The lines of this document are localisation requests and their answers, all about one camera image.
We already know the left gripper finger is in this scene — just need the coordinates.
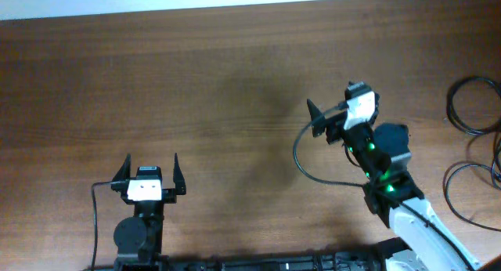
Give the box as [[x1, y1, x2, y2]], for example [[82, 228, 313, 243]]
[[112, 154, 132, 182], [173, 154, 186, 195]]

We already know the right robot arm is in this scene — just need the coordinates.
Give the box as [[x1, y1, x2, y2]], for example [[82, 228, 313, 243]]
[[306, 97, 481, 270]]

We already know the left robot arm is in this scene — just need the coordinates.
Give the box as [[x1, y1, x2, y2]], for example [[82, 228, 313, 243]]
[[111, 156, 186, 270]]

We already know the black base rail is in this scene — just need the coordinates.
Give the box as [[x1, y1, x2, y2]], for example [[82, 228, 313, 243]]
[[81, 237, 427, 271]]

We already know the black cable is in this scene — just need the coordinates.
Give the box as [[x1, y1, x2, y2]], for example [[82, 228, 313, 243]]
[[446, 75, 501, 137], [442, 133, 501, 233]]

